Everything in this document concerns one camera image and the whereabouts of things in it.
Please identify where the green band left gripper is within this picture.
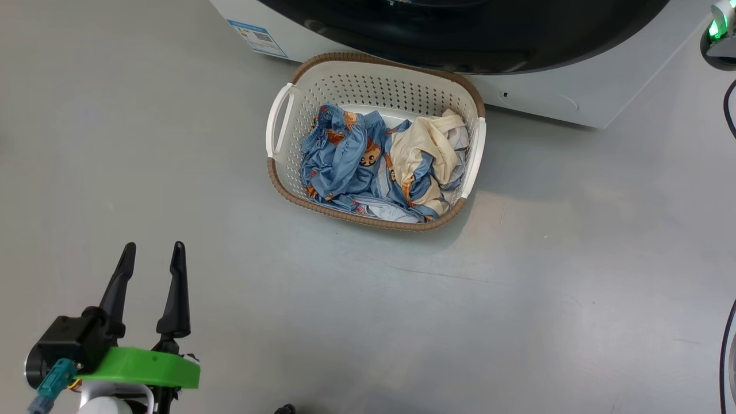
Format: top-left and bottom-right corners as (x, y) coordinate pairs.
(78, 241), (201, 414)

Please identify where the white front-load washing machine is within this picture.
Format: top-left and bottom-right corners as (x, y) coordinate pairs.
(210, 0), (716, 129)

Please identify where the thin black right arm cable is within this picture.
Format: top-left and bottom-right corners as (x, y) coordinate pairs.
(723, 78), (736, 139)

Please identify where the round black glass washer door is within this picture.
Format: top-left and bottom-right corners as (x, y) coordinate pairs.
(256, 0), (671, 75)

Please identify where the blue cartoon print garment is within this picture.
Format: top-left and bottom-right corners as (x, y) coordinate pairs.
(299, 103), (467, 224)

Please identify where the cream fabric garment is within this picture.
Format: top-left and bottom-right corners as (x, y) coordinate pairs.
(390, 109), (469, 217)

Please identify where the blue energy label sticker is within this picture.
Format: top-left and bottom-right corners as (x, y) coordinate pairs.
(227, 20), (289, 59)

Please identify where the white perforated basket brown rim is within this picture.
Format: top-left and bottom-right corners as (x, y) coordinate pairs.
(266, 52), (487, 232)

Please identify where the teal left camera connector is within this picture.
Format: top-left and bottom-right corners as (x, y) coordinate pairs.
(28, 358), (77, 414)

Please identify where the black right camera cable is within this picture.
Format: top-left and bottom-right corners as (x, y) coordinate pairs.
(719, 299), (736, 414)

